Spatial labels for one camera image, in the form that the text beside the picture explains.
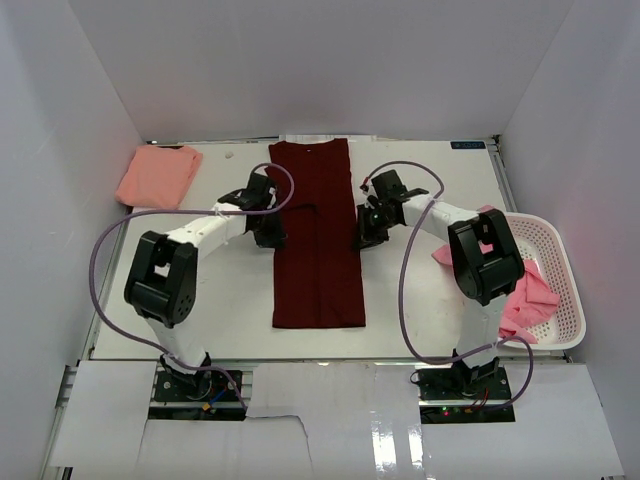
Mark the white perforated plastic basket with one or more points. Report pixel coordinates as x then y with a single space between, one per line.
540 242

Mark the folded salmon t shirt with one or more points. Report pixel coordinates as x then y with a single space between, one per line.
158 177

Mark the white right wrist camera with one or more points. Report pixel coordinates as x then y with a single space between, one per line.
370 195

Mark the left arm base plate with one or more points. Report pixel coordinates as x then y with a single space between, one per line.
213 387

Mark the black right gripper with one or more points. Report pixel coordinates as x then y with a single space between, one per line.
366 237

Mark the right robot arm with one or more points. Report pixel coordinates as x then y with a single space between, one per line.
486 261

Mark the pink t shirt in basket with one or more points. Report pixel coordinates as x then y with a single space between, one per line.
532 304

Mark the dark red t shirt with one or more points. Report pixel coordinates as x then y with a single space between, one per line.
317 275

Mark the papers behind table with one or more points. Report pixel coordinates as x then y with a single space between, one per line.
319 138

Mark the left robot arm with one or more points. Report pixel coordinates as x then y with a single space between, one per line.
162 281

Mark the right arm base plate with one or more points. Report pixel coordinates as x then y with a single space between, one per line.
446 384

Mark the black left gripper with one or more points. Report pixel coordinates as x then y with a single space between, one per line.
275 238

